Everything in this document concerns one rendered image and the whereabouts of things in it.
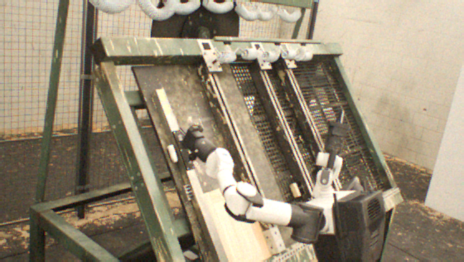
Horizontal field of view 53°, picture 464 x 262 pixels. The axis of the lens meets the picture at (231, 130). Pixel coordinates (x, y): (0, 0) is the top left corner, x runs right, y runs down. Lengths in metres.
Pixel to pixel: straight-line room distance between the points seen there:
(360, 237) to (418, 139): 5.77
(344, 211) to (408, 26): 5.96
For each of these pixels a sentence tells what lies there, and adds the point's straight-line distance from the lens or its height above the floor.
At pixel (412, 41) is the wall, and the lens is 7.67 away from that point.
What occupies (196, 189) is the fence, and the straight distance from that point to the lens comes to 2.18.
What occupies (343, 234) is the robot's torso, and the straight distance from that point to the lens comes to 1.96.
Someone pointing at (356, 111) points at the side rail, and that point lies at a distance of 3.71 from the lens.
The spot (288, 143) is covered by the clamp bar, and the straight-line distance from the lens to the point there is 2.77.
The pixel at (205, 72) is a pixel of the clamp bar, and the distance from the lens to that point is 2.52.
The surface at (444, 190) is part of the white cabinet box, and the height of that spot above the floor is 0.27.
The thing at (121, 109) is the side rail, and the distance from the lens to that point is 2.08.
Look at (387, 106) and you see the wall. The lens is 7.86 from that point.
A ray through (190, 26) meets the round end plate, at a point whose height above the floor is 1.90.
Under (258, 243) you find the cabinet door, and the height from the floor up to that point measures 0.96.
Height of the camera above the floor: 2.13
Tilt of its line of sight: 16 degrees down
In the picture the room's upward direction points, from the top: 8 degrees clockwise
